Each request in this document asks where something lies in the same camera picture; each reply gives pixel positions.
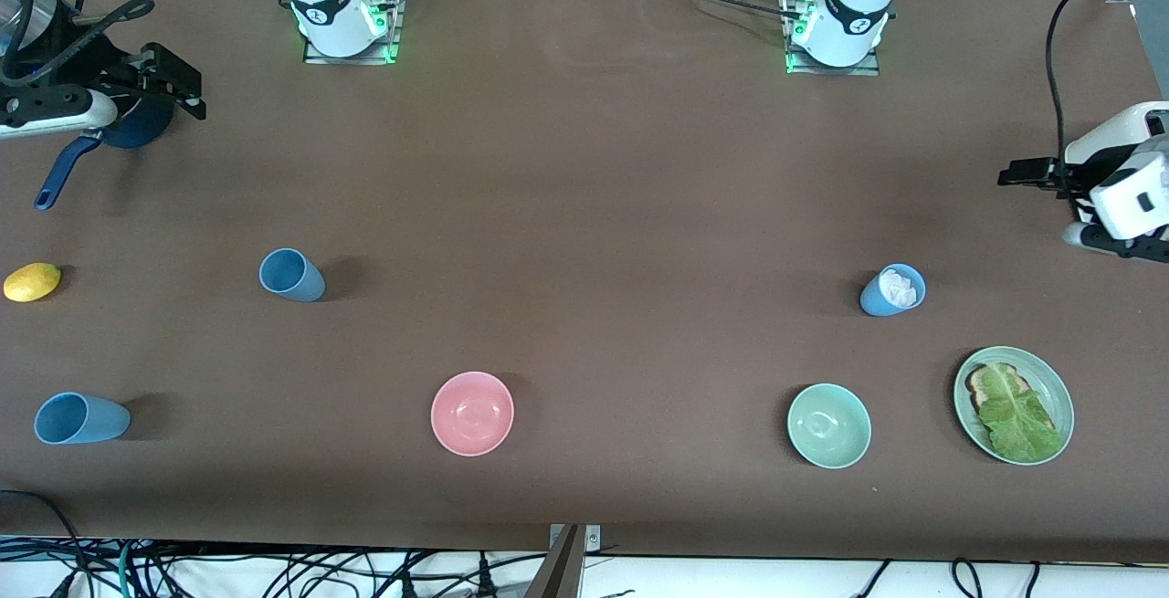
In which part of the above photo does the blue cup with tissue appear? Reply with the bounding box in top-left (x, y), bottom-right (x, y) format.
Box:
top-left (859, 263), bottom-right (927, 318)

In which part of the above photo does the dark blue saucepan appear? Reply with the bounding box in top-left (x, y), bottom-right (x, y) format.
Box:
top-left (35, 94), bottom-right (174, 212)

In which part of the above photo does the white toaster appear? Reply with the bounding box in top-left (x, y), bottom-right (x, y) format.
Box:
top-left (1064, 101), bottom-right (1169, 220)

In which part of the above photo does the crumpled white tissue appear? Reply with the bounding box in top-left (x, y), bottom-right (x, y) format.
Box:
top-left (879, 269), bottom-right (918, 309)

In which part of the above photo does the green plate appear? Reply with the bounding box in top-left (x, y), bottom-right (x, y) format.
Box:
top-left (953, 346), bottom-right (1075, 467)

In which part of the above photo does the toast slice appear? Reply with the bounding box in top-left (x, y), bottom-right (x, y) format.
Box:
top-left (965, 362), bottom-right (1037, 414)

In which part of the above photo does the yellow lemon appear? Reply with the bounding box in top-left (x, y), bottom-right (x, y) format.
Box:
top-left (3, 262), bottom-right (62, 303)

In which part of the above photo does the green lettuce leaf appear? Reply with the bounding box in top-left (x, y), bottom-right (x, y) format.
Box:
top-left (979, 362), bottom-right (1066, 464)

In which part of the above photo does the green bowl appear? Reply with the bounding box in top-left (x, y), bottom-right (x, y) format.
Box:
top-left (787, 383), bottom-right (872, 470)

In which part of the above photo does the pink bowl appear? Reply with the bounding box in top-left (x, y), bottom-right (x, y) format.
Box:
top-left (430, 371), bottom-right (515, 457)

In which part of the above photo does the dark angled bar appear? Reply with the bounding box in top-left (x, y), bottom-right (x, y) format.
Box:
top-left (523, 525), bottom-right (587, 598)

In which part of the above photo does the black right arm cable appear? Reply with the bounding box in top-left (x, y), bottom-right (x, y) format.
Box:
top-left (0, 0), bottom-right (155, 88)

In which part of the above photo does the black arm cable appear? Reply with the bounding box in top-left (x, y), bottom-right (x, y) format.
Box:
top-left (0, 0), bottom-right (155, 88)
top-left (1045, 0), bottom-right (1169, 170)

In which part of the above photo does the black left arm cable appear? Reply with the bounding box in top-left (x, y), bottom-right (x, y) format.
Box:
top-left (1045, 0), bottom-right (1169, 170)

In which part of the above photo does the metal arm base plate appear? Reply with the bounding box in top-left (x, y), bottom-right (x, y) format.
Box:
top-left (784, 0), bottom-right (880, 77)
top-left (303, 0), bottom-right (401, 65)

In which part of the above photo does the black cable on table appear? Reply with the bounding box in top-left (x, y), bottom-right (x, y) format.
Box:
top-left (0, 489), bottom-right (88, 581)

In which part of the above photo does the metal table edge bracket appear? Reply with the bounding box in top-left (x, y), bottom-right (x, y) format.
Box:
top-left (548, 524), bottom-right (603, 553)

